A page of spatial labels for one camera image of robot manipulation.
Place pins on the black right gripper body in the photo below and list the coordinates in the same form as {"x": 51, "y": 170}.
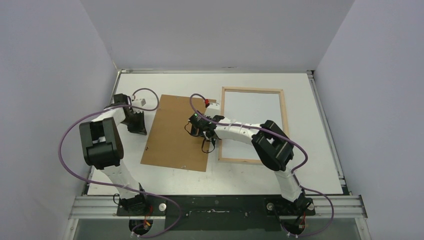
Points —
{"x": 205, "y": 134}

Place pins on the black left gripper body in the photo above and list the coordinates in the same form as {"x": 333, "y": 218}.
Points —
{"x": 135, "y": 123}

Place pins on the brown frame backing board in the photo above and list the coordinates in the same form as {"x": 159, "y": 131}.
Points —
{"x": 168, "y": 144}

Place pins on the light wooden picture frame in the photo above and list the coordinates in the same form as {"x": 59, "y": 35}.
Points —
{"x": 259, "y": 90}

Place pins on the white photo paper sheet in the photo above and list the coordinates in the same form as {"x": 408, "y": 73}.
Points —
{"x": 248, "y": 108}

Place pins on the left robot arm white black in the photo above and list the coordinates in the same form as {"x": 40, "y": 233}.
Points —
{"x": 103, "y": 148}

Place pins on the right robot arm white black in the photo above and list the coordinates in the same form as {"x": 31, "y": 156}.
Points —
{"x": 271, "y": 144}

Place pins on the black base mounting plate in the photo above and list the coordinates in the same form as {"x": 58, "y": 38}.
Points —
{"x": 219, "y": 213}

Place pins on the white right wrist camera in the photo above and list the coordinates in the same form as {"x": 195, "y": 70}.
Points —
{"x": 212, "y": 109}

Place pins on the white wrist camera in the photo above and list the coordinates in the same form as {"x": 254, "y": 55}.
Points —
{"x": 212, "y": 109}
{"x": 138, "y": 102}

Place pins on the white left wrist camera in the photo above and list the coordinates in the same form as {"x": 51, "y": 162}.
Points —
{"x": 138, "y": 102}

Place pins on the aluminium front rail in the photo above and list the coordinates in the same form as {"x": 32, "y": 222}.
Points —
{"x": 103, "y": 207}

